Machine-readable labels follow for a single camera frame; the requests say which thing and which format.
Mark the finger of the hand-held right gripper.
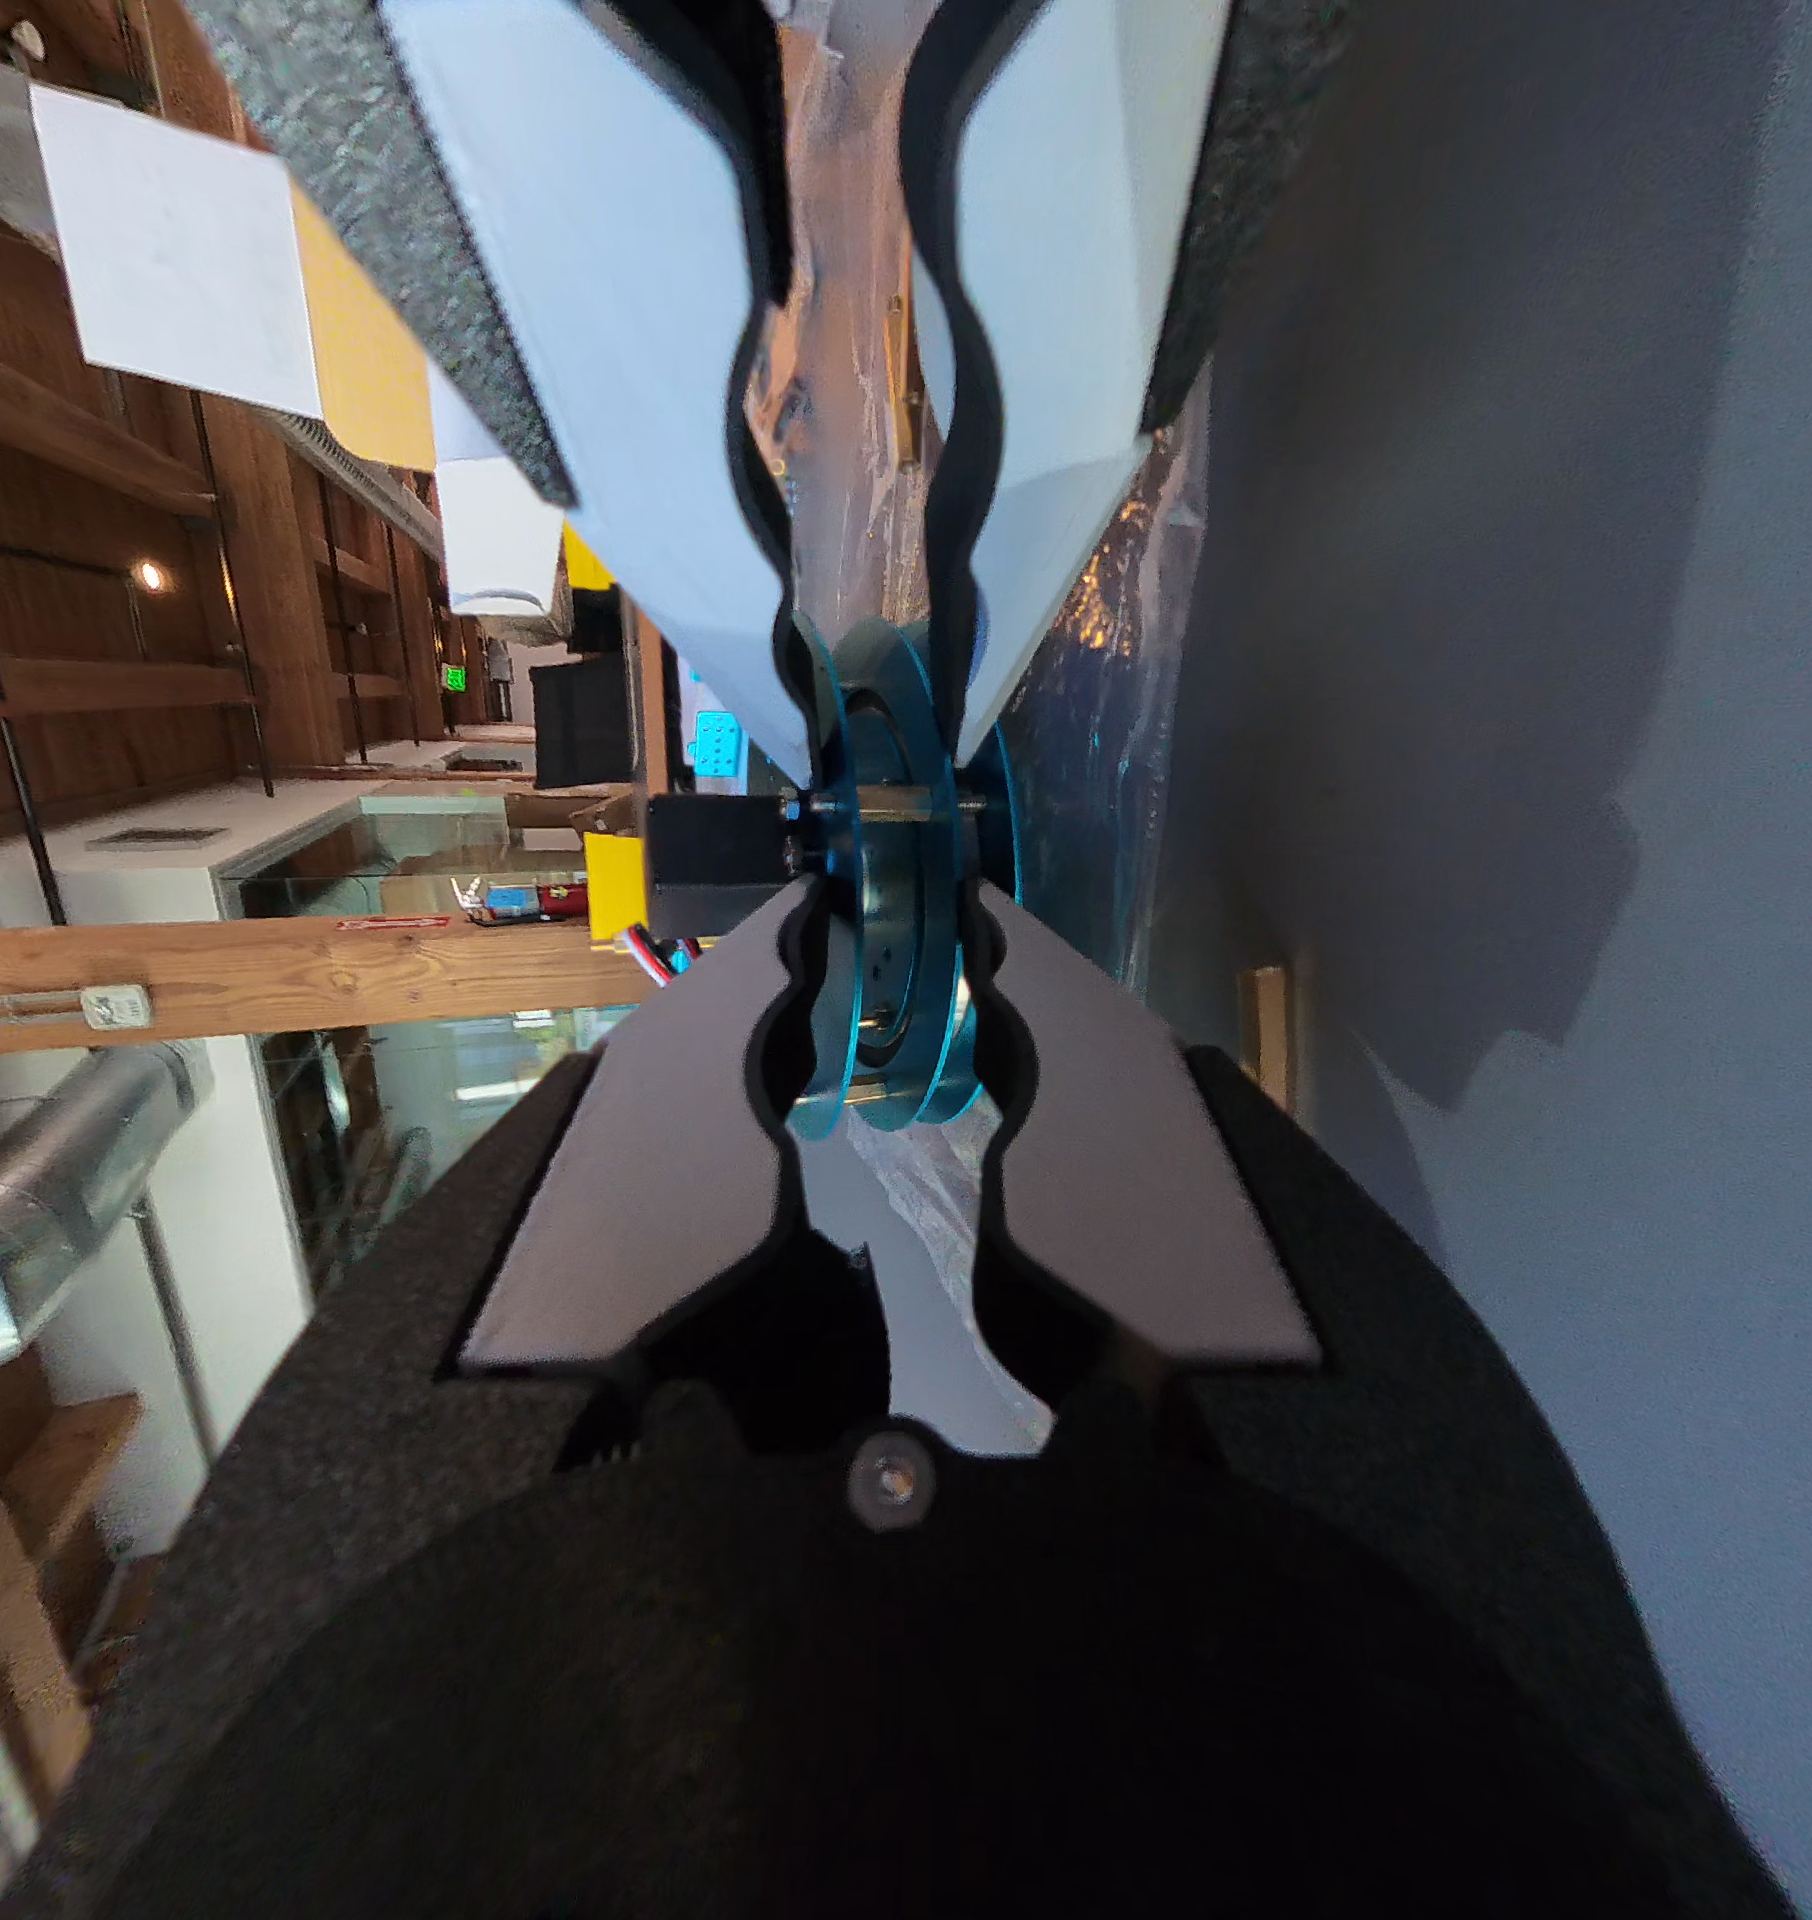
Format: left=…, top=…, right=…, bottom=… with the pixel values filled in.
left=899, top=0, right=1239, bottom=769
left=379, top=0, right=836, bottom=796

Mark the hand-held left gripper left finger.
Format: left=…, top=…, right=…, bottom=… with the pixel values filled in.
left=455, top=877, right=829, bottom=1375

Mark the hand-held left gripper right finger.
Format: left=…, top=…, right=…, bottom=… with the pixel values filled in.
left=965, top=877, right=1325, bottom=1375

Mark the black servo motor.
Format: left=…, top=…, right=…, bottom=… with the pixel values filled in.
left=643, top=793, right=810, bottom=944

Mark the blue round turntable base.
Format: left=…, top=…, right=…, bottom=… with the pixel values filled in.
left=777, top=613, right=1018, bottom=1142

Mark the grey desk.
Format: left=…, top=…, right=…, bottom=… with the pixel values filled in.
left=786, top=0, right=1812, bottom=1920

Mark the orange cardboard box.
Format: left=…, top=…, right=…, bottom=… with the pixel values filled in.
left=26, top=82, right=614, bottom=603

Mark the yellow box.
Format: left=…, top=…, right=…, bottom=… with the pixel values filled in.
left=582, top=828, right=656, bottom=950

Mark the clear plastic bag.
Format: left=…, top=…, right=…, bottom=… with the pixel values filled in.
left=756, top=0, right=1221, bottom=1458

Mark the silver air duct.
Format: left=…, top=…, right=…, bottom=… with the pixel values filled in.
left=0, top=1033, right=217, bottom=1390

